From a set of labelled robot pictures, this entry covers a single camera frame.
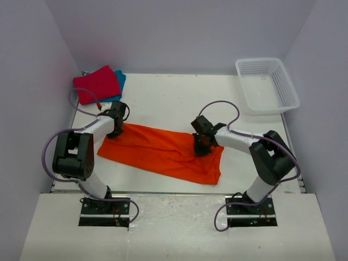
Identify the orange t shirt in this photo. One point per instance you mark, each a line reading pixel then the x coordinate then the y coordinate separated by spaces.
pixel 164 152

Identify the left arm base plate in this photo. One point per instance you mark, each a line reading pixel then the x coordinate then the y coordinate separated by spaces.
pixel 103 214

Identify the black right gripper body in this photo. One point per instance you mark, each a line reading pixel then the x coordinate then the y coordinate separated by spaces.
pixel 200 147

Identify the white plastic basket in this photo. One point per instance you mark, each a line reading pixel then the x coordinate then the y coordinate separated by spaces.
pixel 266 86

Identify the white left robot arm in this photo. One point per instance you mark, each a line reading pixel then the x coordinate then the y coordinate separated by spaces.
pixel 74 157

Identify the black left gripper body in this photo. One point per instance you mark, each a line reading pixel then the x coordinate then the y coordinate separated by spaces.
pixel 116 133

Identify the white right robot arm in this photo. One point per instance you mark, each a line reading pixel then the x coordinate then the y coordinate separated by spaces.
pixel 272 158

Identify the folded red t shirt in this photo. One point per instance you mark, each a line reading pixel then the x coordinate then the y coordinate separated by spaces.
pixel 93 86

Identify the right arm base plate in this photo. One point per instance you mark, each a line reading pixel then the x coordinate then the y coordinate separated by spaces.
pixel 262 215

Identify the folded blue t shirt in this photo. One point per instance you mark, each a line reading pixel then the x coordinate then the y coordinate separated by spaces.
pixel 115 90

